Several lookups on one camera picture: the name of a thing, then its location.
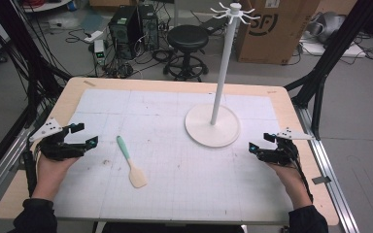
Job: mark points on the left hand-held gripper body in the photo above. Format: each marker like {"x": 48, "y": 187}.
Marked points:
{"x": 56, "y": 149}

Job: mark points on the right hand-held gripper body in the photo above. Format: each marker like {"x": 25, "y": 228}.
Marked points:
{"x": 280, "y": 155}

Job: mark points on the white hook rack stand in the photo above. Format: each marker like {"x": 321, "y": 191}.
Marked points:
{"x": 207, "y": 129}

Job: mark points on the person's left hand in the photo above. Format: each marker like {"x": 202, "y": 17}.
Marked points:
{"x": 48, "y": 176}

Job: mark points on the person's right hand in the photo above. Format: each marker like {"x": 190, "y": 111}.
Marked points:
{"x": 293, "y": 184}

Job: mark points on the grey tape strip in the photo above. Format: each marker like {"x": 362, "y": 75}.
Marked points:
{"x": 321, "y": 180}

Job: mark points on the small device with green display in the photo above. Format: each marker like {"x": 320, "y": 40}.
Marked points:
{"x": 99, "y": 51}

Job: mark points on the white grid mat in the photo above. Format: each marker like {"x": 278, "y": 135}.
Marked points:
{"x": 175, "y": 181}

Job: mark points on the white power strip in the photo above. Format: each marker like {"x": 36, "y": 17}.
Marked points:
{"x": 93, "y": 36}

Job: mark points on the large brown cardboard box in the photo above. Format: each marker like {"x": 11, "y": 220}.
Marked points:
{"x": 272, "y": 42}

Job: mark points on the large black computer tower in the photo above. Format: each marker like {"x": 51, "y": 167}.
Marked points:
{"x": 124, "y": 32}

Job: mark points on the silver grey machine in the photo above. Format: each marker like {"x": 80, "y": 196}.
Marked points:
{"x": 327, "y": 27}

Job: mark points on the slim black computer tower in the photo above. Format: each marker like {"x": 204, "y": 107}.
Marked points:
{"x": 149, "y": 27}

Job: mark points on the black round stool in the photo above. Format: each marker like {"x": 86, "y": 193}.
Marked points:
{"x": 187, "y": 37}

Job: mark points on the aluminium rail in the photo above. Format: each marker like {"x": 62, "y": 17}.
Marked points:
{"x": 330, "y": 174}
{"x": 3, "y": 168}

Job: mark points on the black metal frame strut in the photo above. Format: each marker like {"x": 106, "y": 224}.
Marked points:
{"x": 333, "y": 55}

